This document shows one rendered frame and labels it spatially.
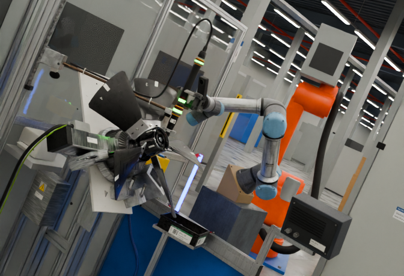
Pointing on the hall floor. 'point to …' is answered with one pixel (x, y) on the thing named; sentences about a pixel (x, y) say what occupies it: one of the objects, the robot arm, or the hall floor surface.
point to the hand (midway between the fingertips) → (183, 88)
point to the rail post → (107, 245)
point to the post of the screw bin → (157, 255)
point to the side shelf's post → (13, 236)
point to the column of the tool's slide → (31, 55)
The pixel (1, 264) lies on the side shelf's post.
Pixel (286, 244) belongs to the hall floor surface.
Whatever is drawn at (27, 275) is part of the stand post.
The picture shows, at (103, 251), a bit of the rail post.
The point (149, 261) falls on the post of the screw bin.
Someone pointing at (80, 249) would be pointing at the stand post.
